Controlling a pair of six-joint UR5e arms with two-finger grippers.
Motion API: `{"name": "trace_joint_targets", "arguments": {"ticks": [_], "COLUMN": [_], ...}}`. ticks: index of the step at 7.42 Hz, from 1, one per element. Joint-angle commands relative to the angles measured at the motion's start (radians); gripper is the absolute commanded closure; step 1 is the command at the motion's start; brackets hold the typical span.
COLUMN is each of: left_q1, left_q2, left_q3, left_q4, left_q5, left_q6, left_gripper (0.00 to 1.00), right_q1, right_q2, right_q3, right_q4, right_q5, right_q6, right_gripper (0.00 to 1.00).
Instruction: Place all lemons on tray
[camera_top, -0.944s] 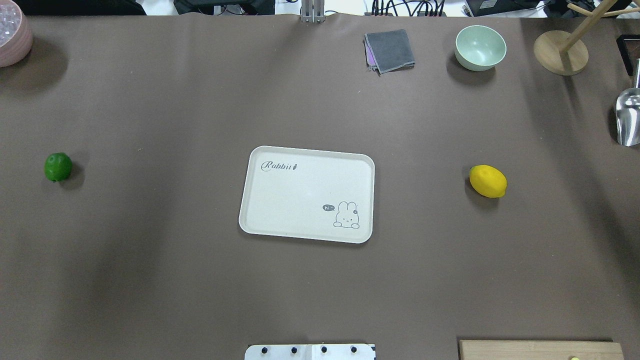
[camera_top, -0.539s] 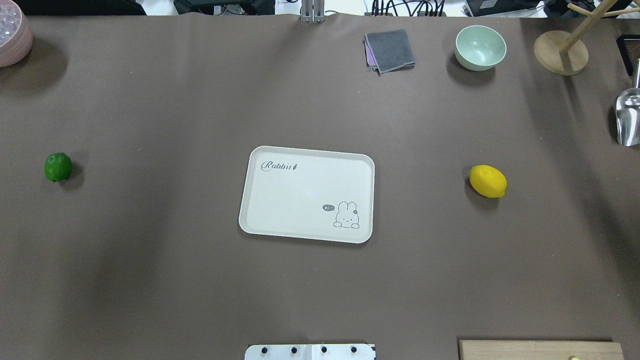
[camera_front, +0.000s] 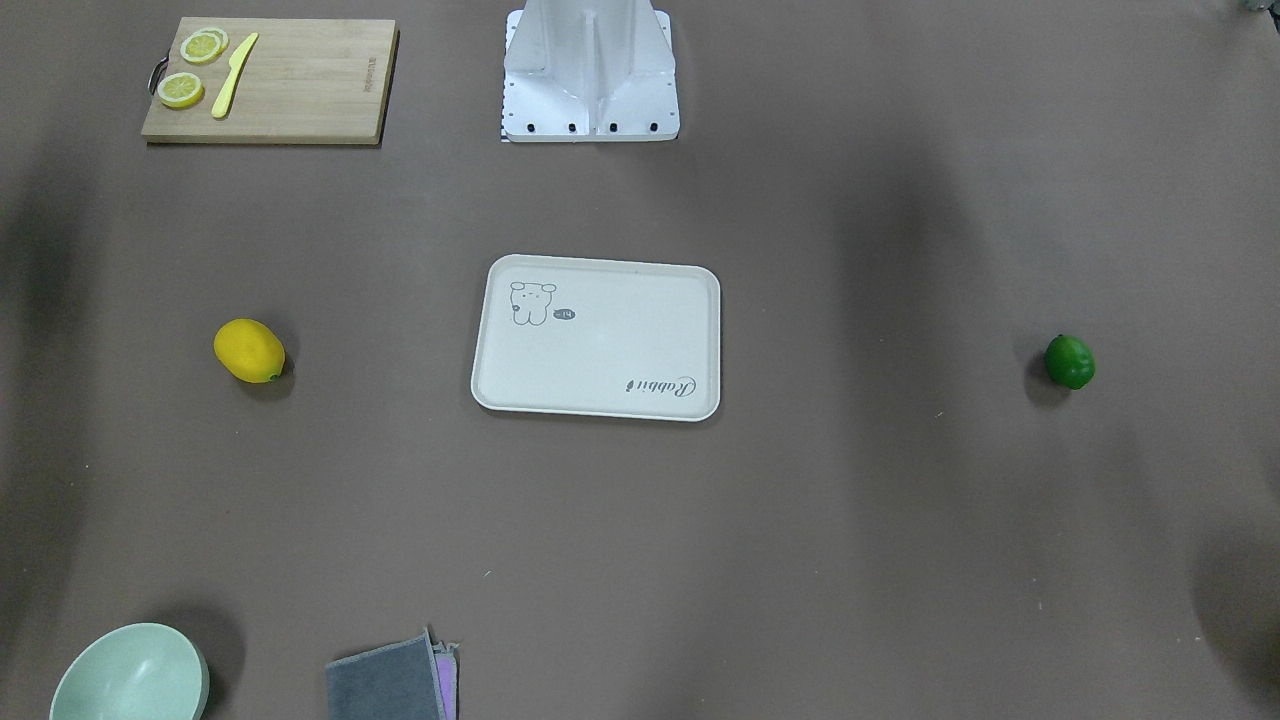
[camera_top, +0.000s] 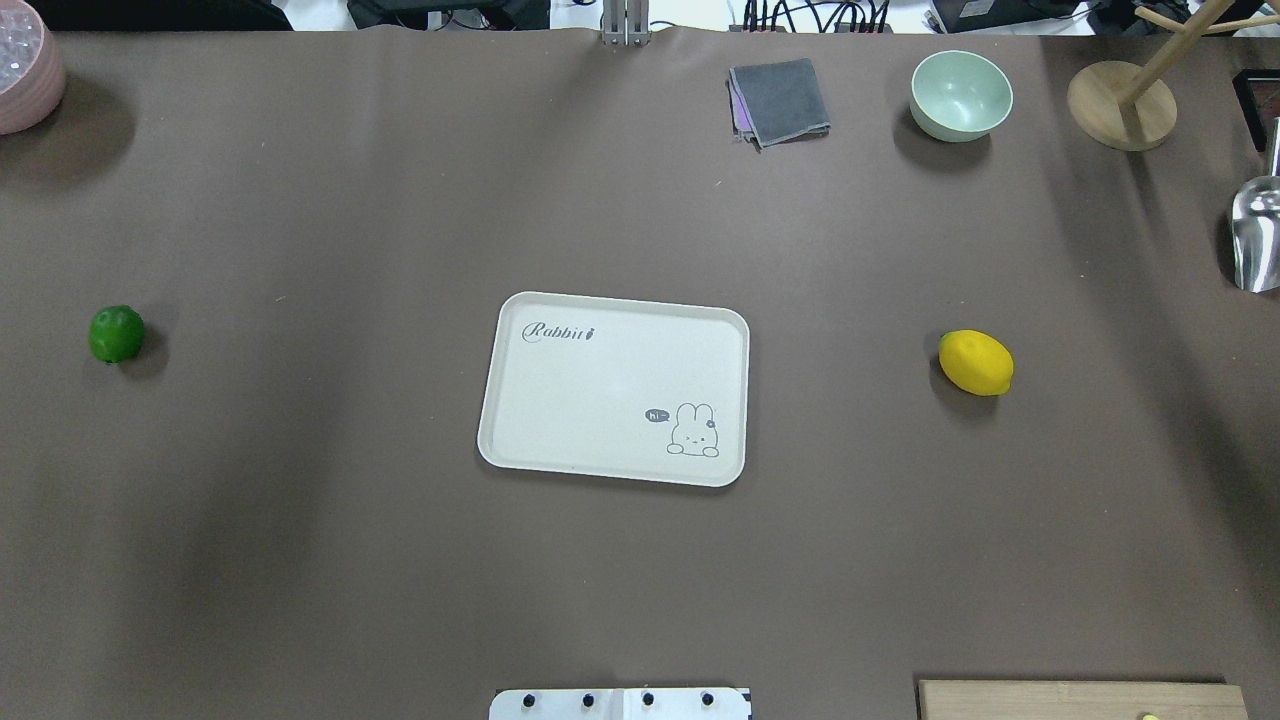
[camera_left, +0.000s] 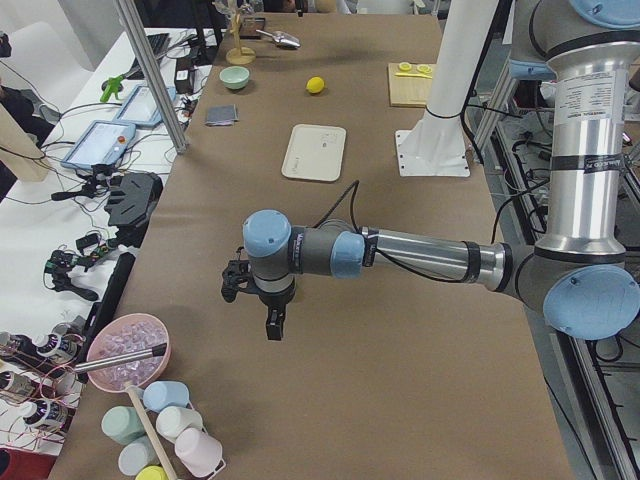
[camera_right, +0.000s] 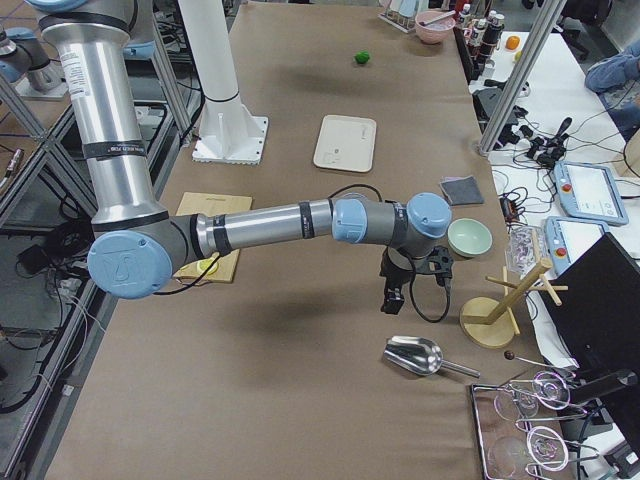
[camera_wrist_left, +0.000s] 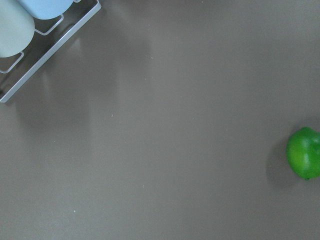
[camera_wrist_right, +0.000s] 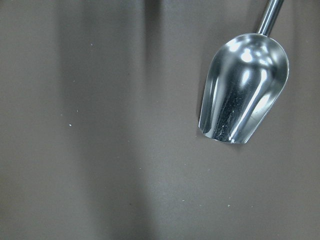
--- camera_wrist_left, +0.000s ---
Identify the green lime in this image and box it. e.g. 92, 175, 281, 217
286, 127, 320, 179

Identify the light blue cup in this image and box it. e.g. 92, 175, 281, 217
18, 0, 74, 20

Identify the pale green cup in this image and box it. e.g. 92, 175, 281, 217
0, 0, 35, 58

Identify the white wire dish rack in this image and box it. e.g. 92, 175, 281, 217
0, 0, 102, 103

